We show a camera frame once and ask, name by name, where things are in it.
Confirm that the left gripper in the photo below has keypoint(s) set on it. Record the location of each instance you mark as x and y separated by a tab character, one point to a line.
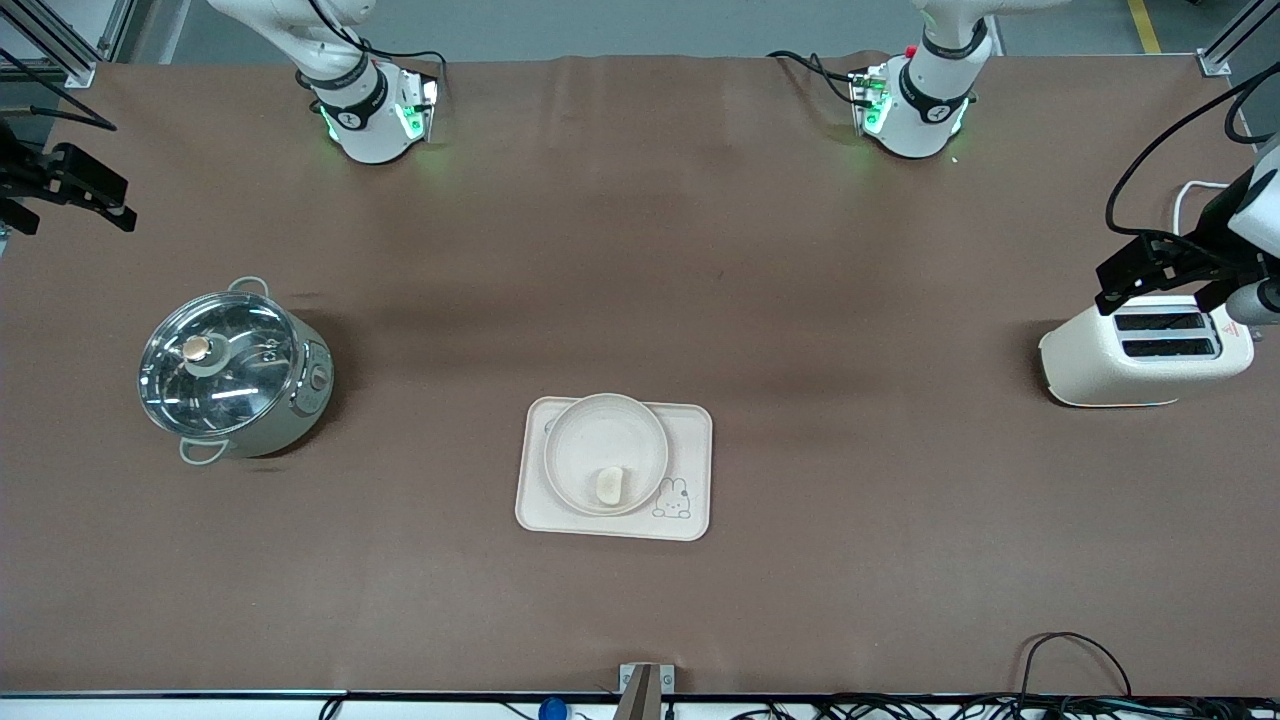
1203	247

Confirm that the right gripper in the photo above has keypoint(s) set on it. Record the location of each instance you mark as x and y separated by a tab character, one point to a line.
22	172

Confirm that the beige round plate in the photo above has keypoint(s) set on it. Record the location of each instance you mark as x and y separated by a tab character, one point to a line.
605	435

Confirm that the pale steamed bun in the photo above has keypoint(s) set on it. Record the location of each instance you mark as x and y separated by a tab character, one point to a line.
611	486

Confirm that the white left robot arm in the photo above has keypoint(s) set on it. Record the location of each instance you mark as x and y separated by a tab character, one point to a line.
925	110

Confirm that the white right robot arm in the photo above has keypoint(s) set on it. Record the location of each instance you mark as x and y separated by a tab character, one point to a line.
360	120

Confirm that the cream two-slot toaster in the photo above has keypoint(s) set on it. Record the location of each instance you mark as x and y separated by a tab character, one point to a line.
1090	365

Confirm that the glass pot lid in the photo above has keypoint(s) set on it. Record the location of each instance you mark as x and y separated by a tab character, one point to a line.
215	365

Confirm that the grey-green electric pot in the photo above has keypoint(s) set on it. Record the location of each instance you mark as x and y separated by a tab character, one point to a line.
300	400

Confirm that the beige rabbit print tray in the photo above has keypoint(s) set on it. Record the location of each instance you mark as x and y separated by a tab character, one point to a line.
690	440

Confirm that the small blue round object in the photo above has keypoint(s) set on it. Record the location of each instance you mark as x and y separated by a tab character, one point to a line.
552	710

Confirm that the aluminium frame profile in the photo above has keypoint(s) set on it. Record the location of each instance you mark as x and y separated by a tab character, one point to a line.
55	45
1235	40

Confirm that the grey metal camera bracket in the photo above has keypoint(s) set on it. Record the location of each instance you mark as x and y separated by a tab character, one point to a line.
645	690

